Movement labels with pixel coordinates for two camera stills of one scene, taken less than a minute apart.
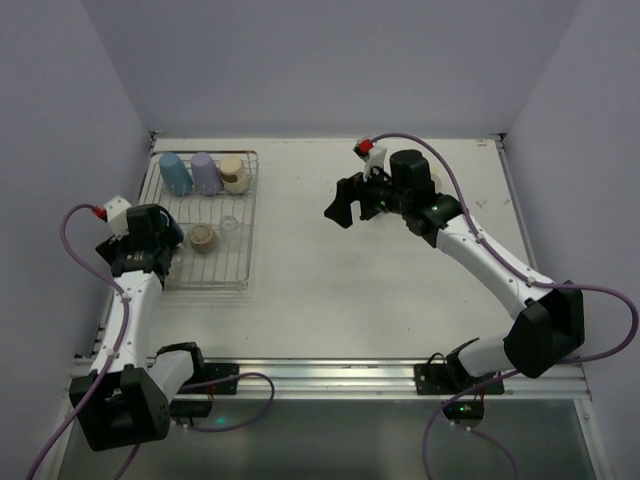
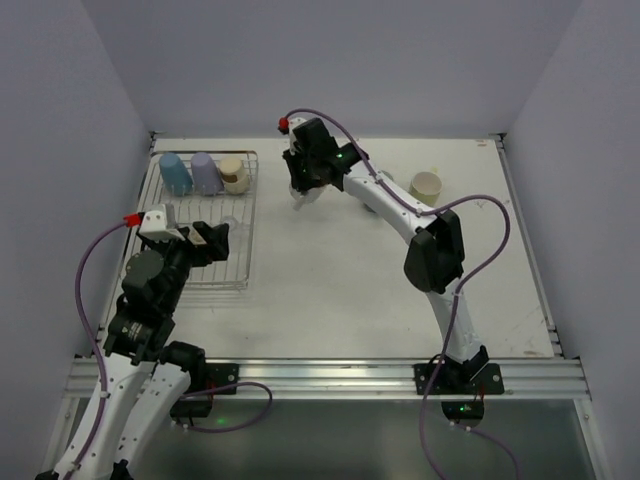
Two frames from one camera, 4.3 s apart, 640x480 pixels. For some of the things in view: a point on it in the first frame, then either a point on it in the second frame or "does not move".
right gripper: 360,198 -> 304,181
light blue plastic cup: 176,174 does not move
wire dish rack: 218,231 does not move
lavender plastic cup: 206,176 does not move
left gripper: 107,249 -> 201,242
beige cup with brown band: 234,177 does not move
